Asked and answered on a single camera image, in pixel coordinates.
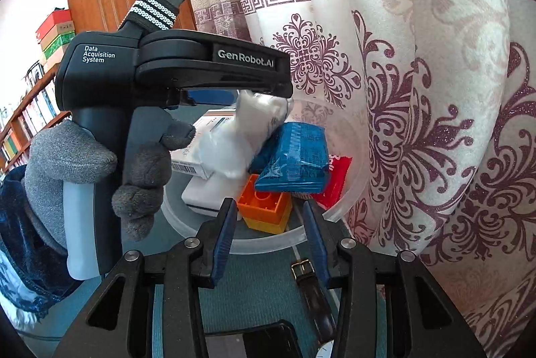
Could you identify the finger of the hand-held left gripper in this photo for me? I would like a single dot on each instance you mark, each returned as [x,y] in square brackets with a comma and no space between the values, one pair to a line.
[251,81]

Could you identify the white curtain with purple pattern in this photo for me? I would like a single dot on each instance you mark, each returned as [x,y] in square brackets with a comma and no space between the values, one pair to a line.
[439,90]

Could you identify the blue snack packet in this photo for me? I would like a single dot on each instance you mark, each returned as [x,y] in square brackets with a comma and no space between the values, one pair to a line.
[293,157]

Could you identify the wooden bookshelf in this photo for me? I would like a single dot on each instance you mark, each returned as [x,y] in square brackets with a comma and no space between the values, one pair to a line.
[44,84]

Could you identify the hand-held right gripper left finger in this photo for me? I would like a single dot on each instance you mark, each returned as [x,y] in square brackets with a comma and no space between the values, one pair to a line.
[222,249]

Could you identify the orange toy block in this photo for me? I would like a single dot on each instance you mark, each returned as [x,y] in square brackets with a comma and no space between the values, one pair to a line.
[264,207]

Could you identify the person's left hand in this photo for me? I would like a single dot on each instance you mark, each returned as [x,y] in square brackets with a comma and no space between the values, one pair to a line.
[142,174]

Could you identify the black smartphone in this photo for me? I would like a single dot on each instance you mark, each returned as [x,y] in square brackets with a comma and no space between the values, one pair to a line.
[259,341]

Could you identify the white box with barcode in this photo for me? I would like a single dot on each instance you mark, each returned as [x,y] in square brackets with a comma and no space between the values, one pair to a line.
[188,157]

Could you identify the teal table mat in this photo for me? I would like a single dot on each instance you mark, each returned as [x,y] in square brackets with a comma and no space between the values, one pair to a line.
[259,291]

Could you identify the flat white box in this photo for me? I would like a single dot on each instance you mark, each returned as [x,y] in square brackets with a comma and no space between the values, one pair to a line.
[205,194]

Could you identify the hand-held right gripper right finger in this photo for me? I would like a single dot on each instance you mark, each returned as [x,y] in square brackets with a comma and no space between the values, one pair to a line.
[316,249]

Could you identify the red snack packet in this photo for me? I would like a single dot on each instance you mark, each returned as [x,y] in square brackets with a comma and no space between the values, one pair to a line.
[335,182]

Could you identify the rows of books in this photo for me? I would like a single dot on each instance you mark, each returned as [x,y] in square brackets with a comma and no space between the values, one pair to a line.
[37,113]

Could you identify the white and blue packet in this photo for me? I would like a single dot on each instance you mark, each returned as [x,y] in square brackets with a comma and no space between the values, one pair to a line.
[243,132]

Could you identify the clear plastic bowl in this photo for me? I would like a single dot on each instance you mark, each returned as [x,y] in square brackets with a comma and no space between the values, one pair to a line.
[251,243]

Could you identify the person's left forearm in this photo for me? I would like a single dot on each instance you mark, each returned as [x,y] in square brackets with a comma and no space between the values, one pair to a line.
[25,270]

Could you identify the red cardboard box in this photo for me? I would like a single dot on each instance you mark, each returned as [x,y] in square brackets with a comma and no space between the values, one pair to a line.
[54,25]

